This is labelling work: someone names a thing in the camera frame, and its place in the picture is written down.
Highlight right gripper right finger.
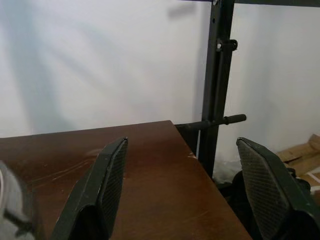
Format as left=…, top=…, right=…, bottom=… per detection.
left=236, top=136, right=320, bottom=240

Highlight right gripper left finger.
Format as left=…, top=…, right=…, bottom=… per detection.
left=51, top=136, right=129, bottom=240

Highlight dark brown table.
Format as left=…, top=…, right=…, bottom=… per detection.
left=0, top=120, right=254, bottom=240

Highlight brown cardboard sheet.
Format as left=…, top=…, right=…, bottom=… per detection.
left=275, top=133, right=320, bottom=186

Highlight black metal rack frame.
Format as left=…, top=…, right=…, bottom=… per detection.
left=174, top=0, right=247, bottom=185

